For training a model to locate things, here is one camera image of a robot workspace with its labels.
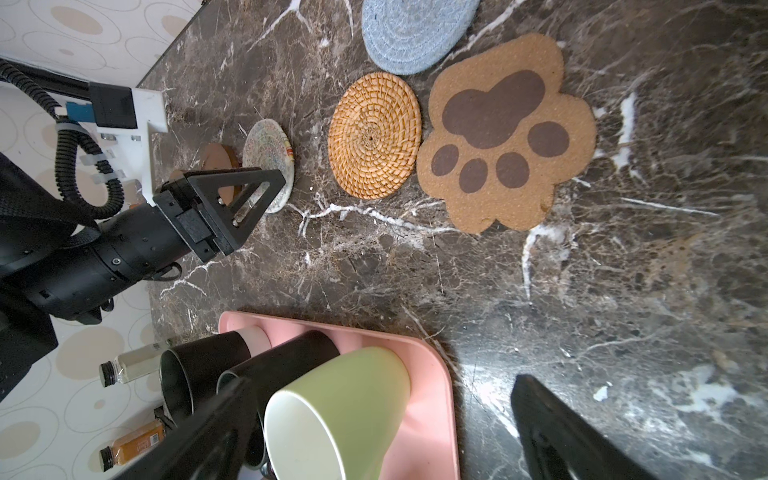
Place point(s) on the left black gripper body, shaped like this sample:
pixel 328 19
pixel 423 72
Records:
pixel 91 263

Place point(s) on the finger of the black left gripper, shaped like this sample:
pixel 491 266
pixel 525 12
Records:
pixel 226 206
pixel 180 190

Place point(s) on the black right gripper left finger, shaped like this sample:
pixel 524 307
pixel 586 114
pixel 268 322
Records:
pixel 212 444

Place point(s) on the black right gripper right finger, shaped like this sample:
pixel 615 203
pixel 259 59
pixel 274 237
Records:
pixel 559 444

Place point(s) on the brown wooden round coaster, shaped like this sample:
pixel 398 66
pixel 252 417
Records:
pixel 217 156

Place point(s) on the multicolour woven round coaster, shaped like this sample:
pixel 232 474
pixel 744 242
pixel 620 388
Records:
pixel 267 147

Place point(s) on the rattan woven round coaster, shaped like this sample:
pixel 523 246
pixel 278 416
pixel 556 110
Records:
pixel 374 136

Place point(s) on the blue woven round coaster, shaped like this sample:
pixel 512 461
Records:
pixel 406 37

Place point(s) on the cork paw print coaster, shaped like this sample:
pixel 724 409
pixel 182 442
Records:
pixel 504 136

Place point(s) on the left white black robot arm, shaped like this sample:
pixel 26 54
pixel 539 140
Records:
pixel 23 343

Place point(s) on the black mug back left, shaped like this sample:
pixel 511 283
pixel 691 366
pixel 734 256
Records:
pixel 189 372

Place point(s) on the black mug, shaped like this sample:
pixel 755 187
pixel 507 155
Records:
pixel 189 372
pixel 272 370

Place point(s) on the black mug back middle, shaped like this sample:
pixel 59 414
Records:
pixel 272 370

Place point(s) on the amber spice jar black cap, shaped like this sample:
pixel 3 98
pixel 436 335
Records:
pixel 130 446

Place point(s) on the small clear bottle black cap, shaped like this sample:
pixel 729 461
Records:
pixel 132 365

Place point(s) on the pink tray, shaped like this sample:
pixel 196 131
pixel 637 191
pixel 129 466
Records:
pixel 425 446

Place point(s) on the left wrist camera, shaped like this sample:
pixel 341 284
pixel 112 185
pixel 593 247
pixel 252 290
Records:
pixel 126 118

